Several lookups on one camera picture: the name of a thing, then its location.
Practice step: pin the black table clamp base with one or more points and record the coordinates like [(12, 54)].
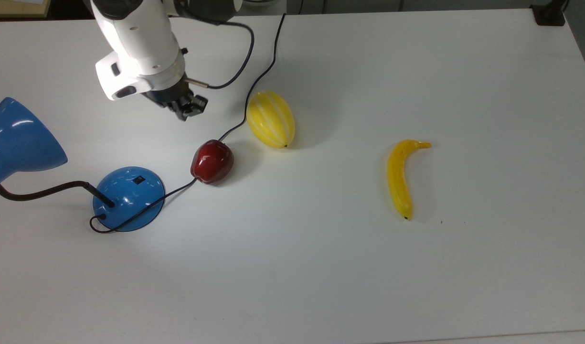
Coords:
[(549, 14)]

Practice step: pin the yellow toy banana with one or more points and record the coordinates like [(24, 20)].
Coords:
[(398, 181)]

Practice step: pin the yellow striped toy melon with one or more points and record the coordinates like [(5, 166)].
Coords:
[(271, 119)]

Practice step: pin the red toy apple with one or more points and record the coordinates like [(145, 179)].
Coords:
[(212, 161)]

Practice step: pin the tan wooden board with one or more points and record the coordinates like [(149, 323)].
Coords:
[(15, 7)]

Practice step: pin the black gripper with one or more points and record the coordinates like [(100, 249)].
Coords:
[(165, 95)]

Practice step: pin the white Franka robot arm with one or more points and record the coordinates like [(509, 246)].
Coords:
[(139, 43)]

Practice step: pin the blue gooseneck desk lamp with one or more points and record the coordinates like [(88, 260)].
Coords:
[(129, 191)]

